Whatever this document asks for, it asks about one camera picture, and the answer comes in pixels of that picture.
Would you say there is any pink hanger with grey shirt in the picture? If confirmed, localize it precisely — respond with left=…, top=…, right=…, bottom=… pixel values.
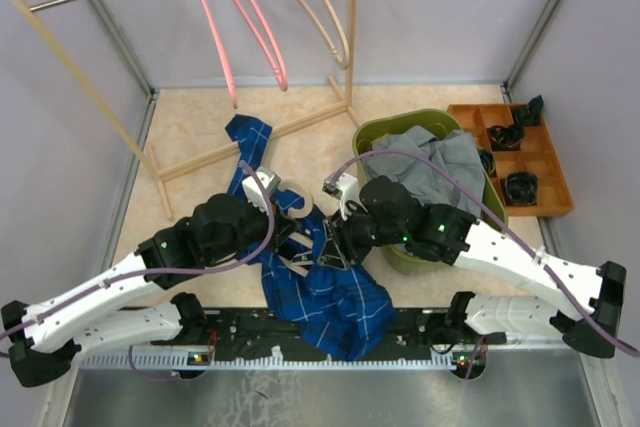
left=200, top=0, right=238, bottom=110

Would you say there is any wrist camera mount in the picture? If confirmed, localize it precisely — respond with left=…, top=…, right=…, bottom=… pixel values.
left=323, top=172, right=359, bottom=221
left=241, top=167, right=281, bottom=213

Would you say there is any black round part in tray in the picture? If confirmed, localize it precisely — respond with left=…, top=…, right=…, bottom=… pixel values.
left=503, top=171, right=538, bottom=207

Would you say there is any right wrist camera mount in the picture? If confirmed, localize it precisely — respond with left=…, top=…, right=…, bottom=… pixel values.
left=323, top=172, right=359, bottom=221

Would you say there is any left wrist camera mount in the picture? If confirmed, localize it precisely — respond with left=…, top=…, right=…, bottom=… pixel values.
left=241, top=167, right=281, bottom=213

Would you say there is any black part in tray corner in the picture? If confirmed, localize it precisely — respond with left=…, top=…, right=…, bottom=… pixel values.
left=512, top=95, right=544, bottom=127

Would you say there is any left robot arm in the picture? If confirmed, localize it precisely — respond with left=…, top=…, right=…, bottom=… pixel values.
left=1, top=194, right=299, bottom=388

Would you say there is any grey shirt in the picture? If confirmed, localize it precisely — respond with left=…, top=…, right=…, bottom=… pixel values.
left=363, top=126, right=485, bottom=217

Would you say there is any black cable bundle in tray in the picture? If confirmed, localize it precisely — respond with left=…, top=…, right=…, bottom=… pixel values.
left=487, top=122, right=526, bottom=153

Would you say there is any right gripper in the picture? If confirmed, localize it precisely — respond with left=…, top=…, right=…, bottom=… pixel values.
left=318, top=199, right=408, bottom=270

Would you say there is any orange compartment tray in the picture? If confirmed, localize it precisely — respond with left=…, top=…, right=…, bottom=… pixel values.
left=447, top=103, right=574, bottom=217

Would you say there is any pink hanger with white shirt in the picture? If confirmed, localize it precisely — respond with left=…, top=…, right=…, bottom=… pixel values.
left=231, top=0, right=289, bottom=92

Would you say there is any beige hanger with blue shirt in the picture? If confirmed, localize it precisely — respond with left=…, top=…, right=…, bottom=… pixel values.
left=271, top=180, right=314, bottom=277

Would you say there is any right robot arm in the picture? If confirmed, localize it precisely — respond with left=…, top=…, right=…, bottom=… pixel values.
left=318, top=174, right=626, bottom=359

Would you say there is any black part beside basket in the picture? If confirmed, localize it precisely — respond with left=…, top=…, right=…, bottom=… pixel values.
left=478, top=148, right=497, bottom=178

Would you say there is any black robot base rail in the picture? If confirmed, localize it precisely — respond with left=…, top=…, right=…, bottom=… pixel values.
left=81, top=308, right=480, bottom=379

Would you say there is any wooden clothes rack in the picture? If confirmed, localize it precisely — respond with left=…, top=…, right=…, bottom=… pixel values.
left=10, top=0, right=361, bottom=220

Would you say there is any blue plaid shirt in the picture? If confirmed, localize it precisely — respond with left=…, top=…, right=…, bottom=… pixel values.
left=225, top=114, right=395, bottom=361

